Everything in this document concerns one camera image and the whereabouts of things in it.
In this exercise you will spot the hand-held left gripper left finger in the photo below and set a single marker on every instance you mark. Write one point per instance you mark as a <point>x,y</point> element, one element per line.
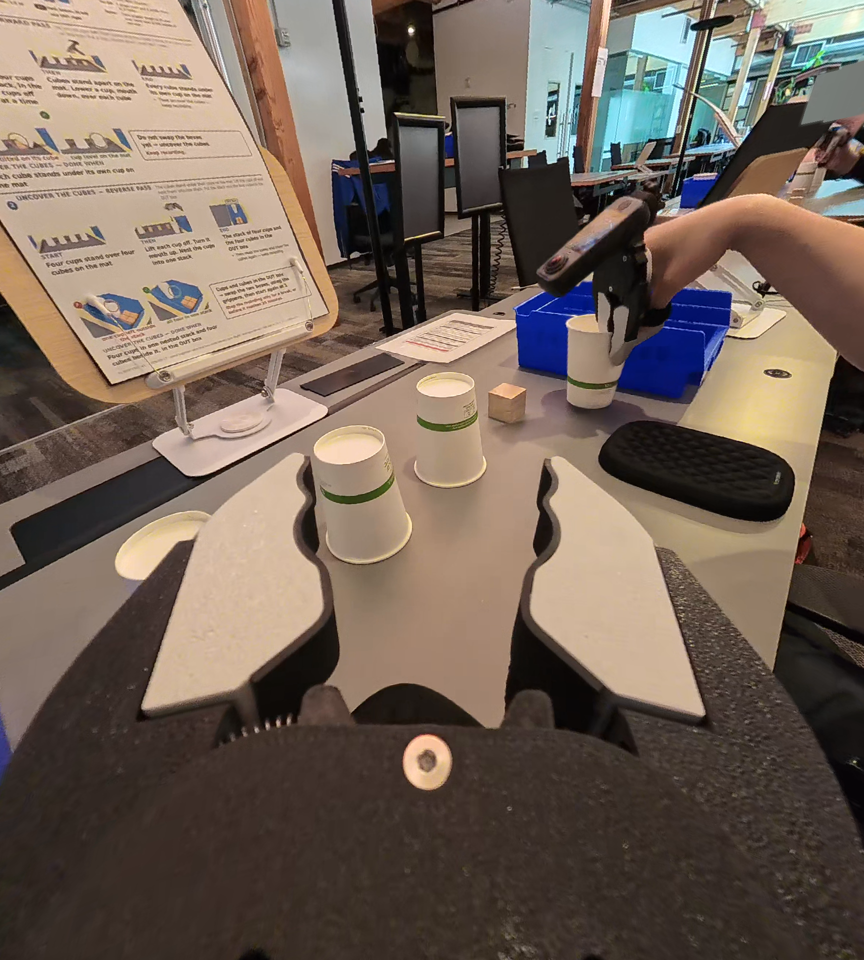
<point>237,600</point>

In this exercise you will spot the printed instruction sheet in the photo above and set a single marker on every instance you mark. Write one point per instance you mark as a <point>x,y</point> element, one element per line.
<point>139,187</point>

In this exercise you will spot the person's right hand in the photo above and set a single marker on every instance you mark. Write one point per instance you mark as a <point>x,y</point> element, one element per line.
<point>679,255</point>

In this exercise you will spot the blue jacket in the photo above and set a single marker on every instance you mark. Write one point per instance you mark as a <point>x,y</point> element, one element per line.
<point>357,202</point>

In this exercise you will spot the black portrait display stand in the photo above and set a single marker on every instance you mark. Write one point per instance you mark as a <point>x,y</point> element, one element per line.
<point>418,187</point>
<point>478,157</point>

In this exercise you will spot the small wooden cube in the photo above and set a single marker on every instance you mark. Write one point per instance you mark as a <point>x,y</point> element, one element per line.
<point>507,403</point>

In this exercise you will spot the wooden pillar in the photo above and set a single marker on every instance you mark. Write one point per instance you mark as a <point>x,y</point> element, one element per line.
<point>274,112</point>

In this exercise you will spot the laminated paper sheet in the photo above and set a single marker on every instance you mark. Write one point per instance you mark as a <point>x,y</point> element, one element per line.
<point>447,337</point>

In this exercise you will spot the white paper cup green band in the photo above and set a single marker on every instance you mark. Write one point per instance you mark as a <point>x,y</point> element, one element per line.
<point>154,544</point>
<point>589,375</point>
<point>361,510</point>
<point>451,442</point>

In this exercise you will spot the black quilted wrist rest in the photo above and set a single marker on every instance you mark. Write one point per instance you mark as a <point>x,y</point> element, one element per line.
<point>694,469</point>

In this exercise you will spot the person's right forearm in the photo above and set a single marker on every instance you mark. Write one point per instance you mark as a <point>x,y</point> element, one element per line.
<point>814,277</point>

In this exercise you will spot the black pole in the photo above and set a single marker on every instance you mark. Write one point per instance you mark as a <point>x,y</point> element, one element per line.
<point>361,150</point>

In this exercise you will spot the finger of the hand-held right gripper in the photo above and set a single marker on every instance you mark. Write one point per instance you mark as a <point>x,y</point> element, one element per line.
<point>633,326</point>
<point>607,315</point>

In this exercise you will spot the round black desk grommet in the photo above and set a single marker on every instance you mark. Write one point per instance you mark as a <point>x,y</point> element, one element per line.
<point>778,373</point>

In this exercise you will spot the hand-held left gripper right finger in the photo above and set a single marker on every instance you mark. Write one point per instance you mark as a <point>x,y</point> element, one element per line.
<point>612,607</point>

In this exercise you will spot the black office chair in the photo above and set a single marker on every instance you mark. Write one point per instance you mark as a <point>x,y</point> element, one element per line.
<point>837,592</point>
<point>541,210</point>

